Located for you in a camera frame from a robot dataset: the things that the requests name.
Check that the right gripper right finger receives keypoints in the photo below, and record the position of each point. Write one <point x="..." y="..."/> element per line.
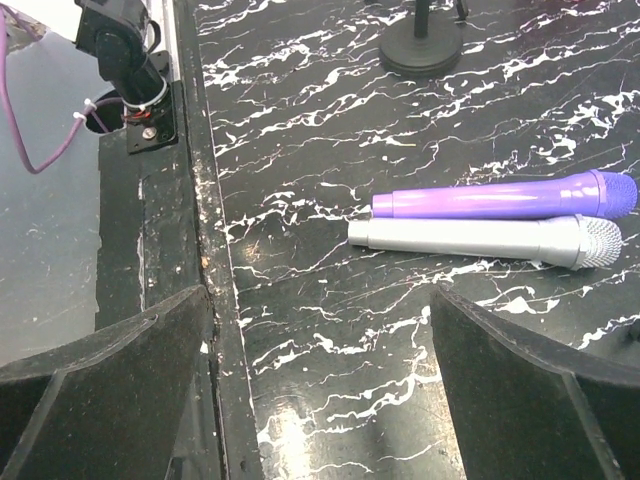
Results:
<point x="525" y="406"/>

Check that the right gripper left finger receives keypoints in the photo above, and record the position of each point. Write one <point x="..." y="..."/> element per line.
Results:
<point x="107" y="406"/>

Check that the silver microphone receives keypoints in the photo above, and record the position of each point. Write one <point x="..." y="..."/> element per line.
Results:
<point x="572" y="242"/>

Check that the black round-base stand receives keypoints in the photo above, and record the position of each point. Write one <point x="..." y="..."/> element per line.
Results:
<point x="425" y="44"/>

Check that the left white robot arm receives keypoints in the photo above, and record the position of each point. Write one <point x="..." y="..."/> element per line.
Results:
<point x="124" y="40"/>

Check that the purple microphone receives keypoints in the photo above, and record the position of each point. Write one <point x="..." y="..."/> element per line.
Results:
<point x="592" y="193"/>

